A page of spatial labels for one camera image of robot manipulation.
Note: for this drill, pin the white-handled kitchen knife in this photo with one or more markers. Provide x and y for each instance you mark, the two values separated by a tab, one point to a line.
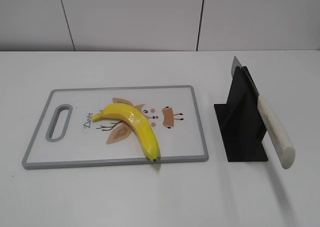
282	143

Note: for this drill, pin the yellow plastic banana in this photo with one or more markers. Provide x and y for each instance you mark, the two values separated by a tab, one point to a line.
137	122

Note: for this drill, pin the grey-rimmed deer cutting board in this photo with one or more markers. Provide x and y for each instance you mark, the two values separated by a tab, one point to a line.
66	135

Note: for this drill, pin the black knife stand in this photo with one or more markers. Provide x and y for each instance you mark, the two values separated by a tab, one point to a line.
240	123

